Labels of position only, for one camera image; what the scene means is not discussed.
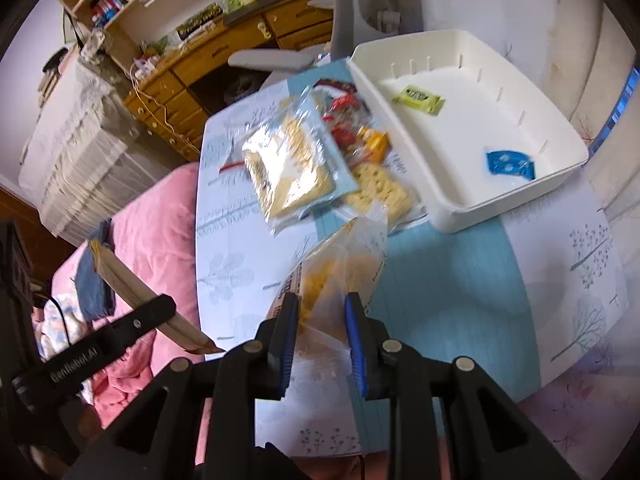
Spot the printed white pillow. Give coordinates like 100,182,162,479
31,295,93,361

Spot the grey office chair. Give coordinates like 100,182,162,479
227,0,431,86

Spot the leaf print tablecloth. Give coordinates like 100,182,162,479
195,57,631,458

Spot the pale floral bedsheet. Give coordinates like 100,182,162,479
415,0,640,480

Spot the white knitted cover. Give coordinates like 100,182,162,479
19,52,188,246

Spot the pink blanket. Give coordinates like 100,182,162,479
52,162,211,466

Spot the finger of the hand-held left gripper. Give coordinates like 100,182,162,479
97,294,177,348

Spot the yellow-green snack packet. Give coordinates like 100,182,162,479
391,85,446,116

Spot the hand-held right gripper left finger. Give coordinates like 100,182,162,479
65,294,301,480

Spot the orange snack packet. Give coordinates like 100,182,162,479
357,127,391,163

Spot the row of books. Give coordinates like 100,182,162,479
90,0,143,26

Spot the cream cable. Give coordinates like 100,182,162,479
127,60,201,156

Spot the wooden desk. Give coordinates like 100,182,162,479
122,0,336,161

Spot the large clear cracker packet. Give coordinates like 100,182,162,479
241,87,361,236

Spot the dark blue cloth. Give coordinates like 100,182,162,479
75,220,117,321

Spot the white plastic bin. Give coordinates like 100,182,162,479
346,29,591,235

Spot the clear bag of yellow crackers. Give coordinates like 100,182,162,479
265,204,392,401

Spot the round cracker clear packet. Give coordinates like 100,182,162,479
345,160,416,233

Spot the dark red snack packet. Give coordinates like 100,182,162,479
315,79,358,98

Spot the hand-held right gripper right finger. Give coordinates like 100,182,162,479
344,292,581,480

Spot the blue snack packet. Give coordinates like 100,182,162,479
484,147,537,181

